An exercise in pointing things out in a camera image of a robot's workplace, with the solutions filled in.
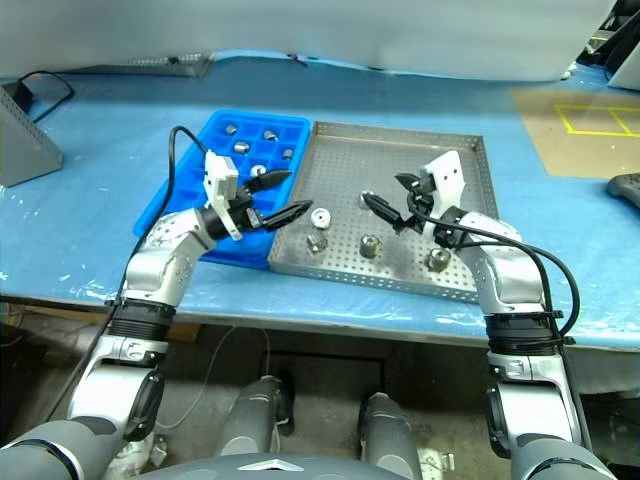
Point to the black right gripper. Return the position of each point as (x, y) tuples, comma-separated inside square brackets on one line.
[(421, 200)]

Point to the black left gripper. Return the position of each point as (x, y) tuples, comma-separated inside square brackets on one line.
[(245, 212)]

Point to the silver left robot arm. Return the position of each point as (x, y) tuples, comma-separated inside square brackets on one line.
[(160, 260)]

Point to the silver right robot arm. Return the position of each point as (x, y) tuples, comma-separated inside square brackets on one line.
[(505, 270)]

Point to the blue compartment tray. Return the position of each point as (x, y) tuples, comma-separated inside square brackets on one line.
[(180, 200)]

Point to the grey metal box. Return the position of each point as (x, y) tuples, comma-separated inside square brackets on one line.
[(25, 145)]

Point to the perforated metal tray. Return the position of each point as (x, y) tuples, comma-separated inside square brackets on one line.
[(350, 165)]

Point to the metal nut on tray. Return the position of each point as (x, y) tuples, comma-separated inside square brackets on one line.
[(370, 246)]

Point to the brown cardboard mat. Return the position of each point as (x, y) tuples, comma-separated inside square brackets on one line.
[(550, 150)]

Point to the yellow tape square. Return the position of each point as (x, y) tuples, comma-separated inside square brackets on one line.
[(567, 122)]

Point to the dark grey rounded robot leg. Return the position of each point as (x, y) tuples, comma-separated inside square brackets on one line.
[(255, 415), (390, 435)]

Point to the black handheld controller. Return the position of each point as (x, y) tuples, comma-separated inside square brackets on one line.
[(627, 190)]

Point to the grey robot torso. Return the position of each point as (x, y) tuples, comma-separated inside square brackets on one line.
[(280, 467)]

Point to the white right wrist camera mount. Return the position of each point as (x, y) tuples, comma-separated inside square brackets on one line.
[(447, 180)]

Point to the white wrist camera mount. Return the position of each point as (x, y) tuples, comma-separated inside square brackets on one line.
[(447, 180), (220, 180)]

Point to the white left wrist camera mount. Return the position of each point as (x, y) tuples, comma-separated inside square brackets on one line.
[(220, 180)]

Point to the perforated metal bracket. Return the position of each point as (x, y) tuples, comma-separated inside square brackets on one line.
[(150, 66)]

